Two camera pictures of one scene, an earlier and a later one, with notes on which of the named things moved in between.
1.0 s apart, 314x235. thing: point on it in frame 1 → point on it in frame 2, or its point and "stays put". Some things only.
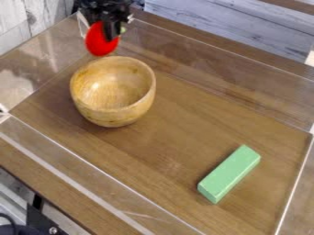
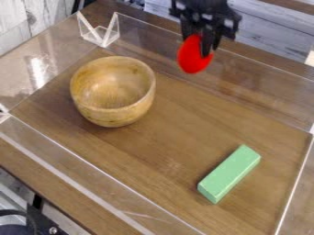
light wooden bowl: (111, 90) stays put
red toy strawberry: (96, 44) → (189, 57)
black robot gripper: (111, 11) → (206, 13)
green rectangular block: (228, 173) stays put
